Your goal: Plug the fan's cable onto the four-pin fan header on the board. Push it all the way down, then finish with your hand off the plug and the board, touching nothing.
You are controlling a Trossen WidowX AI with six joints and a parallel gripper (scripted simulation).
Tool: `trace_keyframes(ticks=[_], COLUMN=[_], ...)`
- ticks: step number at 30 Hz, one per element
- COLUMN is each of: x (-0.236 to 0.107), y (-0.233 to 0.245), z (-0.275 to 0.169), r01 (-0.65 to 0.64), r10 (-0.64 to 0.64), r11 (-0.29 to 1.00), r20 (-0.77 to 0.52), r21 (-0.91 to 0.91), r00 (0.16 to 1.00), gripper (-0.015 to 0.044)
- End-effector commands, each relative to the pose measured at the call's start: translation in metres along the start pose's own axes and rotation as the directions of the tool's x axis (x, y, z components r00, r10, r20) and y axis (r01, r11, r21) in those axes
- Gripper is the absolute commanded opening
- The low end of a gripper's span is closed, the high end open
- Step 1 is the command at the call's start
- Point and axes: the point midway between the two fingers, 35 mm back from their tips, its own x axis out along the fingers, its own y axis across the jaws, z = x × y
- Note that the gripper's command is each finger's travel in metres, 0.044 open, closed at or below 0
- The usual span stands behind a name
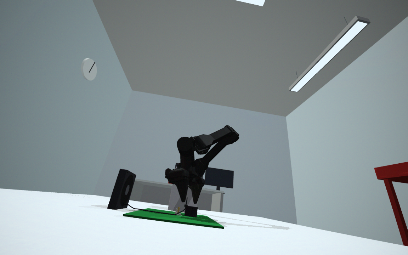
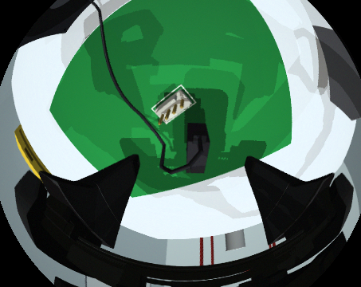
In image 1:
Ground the black cooling fan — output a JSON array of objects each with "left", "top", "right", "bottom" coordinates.
[{"left": 107, "top": 169, "right": 136, "bottom": 210}]

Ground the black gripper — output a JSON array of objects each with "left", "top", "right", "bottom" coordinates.
[{"left": 168, "top": 158, "right": 205, "bottom": 204}]

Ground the green circuit board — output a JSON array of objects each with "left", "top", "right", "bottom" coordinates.
[{"left": 123, "top": 207, "right": 224, "bottom": 229}]

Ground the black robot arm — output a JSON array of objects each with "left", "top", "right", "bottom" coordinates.
[{"left": 177, "top": 125, "right": 239, "bottom": 177}]

